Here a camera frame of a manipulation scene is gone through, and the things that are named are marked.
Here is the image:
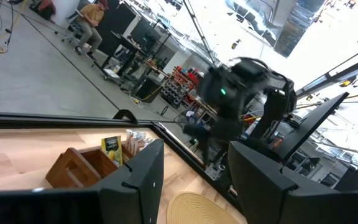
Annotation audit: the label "black partition panels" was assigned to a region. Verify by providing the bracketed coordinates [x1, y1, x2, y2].
[96, 0, 142, 58]

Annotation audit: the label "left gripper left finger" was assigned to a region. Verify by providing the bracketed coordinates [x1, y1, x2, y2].
[0, 139, 165, 224]

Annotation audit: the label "grey office chair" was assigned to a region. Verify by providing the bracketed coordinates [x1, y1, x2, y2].
[54, 9, 90, 44]

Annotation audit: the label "person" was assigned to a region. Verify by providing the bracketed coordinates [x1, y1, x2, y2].
[73, 0, 110, 62]

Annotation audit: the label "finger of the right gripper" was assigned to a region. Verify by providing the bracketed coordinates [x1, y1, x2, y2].
[186, 130, 213, 141]
[183, 123, 211, 134]

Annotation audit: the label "round woven straw placemat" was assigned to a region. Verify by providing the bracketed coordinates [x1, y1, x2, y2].
[165, 192, 241, 224]

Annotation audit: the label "green yellow tea packet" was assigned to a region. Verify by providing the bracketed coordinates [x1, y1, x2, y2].
[100, 135, 124, 167]

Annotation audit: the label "black office desk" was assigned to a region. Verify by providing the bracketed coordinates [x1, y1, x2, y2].
[92, 29, 170, 94]

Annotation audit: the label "white blue bottle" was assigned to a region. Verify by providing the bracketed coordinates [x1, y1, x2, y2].
[244, 120, 260, 140]

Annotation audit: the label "brown wooden tea box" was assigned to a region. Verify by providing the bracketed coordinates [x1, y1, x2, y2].
[44, 136, 155, 189]

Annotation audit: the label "red parts bin rack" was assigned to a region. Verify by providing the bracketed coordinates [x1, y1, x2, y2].
[160, 65, 204, 110]

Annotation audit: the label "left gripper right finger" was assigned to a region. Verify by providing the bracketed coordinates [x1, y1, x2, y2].
[228, 141, 358, 224]

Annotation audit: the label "black desk monitor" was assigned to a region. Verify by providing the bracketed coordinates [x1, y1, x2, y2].
[130, 17, 163, 50]

